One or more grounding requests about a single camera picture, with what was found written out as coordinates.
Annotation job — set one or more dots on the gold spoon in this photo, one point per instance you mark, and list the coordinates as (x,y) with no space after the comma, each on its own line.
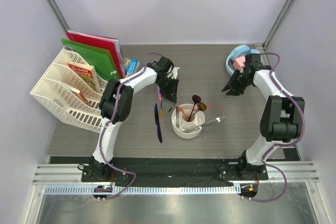
(200,107)

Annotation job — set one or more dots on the blue card box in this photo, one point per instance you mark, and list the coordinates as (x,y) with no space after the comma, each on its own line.
(131,66)

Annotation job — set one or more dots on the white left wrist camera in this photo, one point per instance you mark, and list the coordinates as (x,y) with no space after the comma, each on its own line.
(174,72)

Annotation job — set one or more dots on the white plastic file organizer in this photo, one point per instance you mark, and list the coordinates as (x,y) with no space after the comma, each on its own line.
(64,94)

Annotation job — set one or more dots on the teal spoon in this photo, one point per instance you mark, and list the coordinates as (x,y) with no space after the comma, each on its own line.
(165,104)

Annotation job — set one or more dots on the purple metallic spoon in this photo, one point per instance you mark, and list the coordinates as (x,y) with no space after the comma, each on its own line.
(196,99)

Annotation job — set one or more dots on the orange chopstick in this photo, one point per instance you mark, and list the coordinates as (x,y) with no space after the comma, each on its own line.
(184,115)

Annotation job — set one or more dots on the white round divided container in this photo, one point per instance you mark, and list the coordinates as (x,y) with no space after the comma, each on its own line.
(185,125)

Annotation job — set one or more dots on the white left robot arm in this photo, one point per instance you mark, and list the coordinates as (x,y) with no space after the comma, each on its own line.
(116,102)

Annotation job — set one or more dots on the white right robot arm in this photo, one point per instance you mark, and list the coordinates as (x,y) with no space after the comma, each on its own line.
(282,120)

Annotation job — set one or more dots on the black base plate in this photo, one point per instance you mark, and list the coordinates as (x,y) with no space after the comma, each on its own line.
(171,172)

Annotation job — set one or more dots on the blue metallic knife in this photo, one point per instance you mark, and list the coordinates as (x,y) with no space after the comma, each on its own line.
(157,122)

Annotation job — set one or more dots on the green folder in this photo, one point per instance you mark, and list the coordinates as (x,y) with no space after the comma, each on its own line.
(100,58)

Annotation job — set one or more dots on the pink cube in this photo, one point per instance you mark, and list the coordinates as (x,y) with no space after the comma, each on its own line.
(239,63)

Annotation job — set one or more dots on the light blue headphones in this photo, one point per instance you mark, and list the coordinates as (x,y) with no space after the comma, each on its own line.
(242,50)

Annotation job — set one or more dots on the red folder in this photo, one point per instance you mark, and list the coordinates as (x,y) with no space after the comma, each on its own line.
(107,43)

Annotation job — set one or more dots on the white slotted cable duct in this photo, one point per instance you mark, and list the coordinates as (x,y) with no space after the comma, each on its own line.
(106,190)

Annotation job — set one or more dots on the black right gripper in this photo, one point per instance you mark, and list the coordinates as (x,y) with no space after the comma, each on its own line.
(232,84)

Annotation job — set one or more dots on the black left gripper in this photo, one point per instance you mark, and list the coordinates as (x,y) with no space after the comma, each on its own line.
(171,94)

